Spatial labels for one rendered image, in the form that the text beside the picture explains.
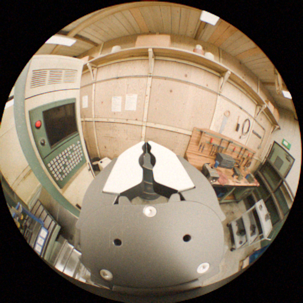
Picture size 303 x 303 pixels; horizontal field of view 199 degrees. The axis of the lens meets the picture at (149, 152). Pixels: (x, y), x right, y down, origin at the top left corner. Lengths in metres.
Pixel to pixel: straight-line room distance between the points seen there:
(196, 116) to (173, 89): 0.60
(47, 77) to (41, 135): 0.42
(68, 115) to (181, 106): 1.51
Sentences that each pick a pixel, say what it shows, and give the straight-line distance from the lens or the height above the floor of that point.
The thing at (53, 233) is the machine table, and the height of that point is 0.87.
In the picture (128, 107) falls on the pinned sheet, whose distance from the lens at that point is 1.67.
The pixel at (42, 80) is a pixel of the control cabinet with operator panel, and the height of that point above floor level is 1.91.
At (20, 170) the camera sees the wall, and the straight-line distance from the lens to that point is 1.92.
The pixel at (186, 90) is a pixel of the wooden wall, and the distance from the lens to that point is 1.59.
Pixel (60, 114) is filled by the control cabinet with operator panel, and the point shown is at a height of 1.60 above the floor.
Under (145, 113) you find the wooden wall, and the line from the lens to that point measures 1.56.
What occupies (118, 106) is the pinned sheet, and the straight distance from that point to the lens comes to 1.77.
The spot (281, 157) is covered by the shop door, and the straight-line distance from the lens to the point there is 3.69.
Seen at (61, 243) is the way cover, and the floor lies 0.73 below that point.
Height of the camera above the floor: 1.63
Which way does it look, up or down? 32 degrees down
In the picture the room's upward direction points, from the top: 8 degrees clockwise
